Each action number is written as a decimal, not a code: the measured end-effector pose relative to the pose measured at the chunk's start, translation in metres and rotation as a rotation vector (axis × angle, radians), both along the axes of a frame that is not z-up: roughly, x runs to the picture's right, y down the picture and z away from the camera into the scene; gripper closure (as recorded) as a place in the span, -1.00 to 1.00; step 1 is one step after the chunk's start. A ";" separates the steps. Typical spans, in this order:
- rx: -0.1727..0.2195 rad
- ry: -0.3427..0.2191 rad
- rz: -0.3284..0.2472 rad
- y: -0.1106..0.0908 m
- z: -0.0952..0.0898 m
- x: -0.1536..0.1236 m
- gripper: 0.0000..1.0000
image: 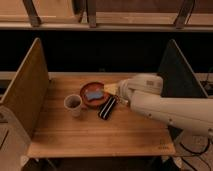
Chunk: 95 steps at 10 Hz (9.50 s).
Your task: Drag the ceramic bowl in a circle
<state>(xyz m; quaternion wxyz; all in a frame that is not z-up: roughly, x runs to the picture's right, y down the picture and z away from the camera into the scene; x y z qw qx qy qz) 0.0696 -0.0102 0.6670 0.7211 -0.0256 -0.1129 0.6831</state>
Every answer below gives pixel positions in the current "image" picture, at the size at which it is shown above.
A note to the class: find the left wooden side panel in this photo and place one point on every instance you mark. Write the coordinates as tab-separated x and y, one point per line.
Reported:
22	101

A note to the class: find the blue sponge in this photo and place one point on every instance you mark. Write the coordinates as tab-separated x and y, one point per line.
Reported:
94	95

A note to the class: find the yellow sponge block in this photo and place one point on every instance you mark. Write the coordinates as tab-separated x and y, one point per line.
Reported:
111	88

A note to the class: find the black striped case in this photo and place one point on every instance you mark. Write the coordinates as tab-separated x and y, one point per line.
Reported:
107	108

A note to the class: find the right dark side panel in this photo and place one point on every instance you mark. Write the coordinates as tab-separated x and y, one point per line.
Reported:
179	79

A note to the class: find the white paper cup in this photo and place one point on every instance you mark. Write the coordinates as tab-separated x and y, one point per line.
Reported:
73	104

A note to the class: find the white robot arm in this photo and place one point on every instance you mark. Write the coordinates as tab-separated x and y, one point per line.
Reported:
143	92

